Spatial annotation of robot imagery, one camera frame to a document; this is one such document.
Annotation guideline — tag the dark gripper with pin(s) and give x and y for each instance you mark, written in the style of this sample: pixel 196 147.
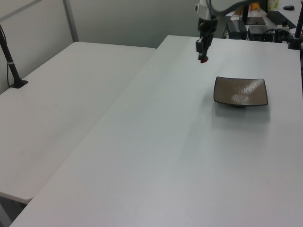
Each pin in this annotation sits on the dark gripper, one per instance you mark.
pixel 207 24

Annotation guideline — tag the red strawberry with green top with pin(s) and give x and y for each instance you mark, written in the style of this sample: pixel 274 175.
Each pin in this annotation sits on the red strawberry with green top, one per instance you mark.
pixel 204 61

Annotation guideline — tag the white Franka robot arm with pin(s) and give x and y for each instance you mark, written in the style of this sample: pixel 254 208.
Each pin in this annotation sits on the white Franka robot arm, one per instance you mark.
pixel 222 6

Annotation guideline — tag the square brown ceramic plate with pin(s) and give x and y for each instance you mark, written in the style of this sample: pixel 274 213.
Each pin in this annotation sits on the square brown ceramic plate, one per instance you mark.
pixel 240 91

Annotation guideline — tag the dark grey electronics box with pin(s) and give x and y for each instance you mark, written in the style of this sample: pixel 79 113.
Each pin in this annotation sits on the dark grey electronics box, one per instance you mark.
pixel 236 29

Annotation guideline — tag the black monitor stand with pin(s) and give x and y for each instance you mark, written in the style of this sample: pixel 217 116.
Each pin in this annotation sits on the black monitor stand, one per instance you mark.
pixel 251 20

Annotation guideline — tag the black flat electronics box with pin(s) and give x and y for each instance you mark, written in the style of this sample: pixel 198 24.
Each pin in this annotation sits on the black flat electronics box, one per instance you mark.
pixel 260 32

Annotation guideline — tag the orange object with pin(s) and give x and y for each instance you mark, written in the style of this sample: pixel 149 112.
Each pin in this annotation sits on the orange object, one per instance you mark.
pixel 254 6

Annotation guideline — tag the pale green box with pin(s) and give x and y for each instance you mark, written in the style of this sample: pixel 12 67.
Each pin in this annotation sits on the pale green box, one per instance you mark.
pixel 273 4

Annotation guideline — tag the black keyboard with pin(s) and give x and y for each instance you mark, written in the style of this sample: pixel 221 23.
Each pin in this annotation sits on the black keyboard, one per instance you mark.
pixel 280 19

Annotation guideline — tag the black computer mouse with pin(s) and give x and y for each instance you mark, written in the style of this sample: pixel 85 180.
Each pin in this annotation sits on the black computer mouse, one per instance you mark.
pixel 288 7

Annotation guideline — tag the black pole with table clamp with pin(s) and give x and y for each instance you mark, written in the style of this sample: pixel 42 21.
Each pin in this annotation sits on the black pole with table clamp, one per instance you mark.
pixel 296 35

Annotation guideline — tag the white side table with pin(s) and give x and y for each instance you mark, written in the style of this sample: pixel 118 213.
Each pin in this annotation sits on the white side table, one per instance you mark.
pixel 59 99

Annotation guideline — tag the grey metal partition post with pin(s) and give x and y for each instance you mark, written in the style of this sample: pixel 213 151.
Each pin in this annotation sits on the grey metal partition post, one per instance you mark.
pixel 71 21

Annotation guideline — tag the black camera pole with base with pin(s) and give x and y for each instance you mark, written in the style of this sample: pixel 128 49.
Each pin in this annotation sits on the black camera pole with base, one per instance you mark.
pixel 14 73

